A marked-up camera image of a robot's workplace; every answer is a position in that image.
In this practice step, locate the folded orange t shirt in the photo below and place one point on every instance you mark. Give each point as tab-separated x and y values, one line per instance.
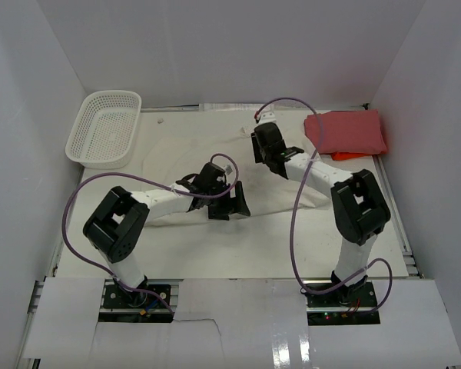
343	156

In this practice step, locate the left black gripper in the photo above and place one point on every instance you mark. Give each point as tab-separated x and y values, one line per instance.
231	205

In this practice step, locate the folded red t shirt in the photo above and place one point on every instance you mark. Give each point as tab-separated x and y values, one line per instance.
346	132

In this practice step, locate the aluminium frame rail left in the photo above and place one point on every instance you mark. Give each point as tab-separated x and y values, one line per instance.
50	271

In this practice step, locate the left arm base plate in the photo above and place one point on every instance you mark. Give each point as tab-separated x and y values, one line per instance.
120	306

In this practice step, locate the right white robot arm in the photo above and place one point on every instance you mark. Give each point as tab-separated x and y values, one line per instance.
359	207

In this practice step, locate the white plastic basket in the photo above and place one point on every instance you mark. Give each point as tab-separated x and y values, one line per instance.
105	130

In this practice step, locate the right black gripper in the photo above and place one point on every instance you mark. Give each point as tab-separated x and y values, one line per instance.
258	157

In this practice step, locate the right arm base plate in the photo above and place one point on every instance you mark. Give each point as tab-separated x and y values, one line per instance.
334	309

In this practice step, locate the white t shirt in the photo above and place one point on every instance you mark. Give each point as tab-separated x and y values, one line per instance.
265	193

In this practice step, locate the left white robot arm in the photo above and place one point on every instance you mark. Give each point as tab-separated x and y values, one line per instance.
116	224

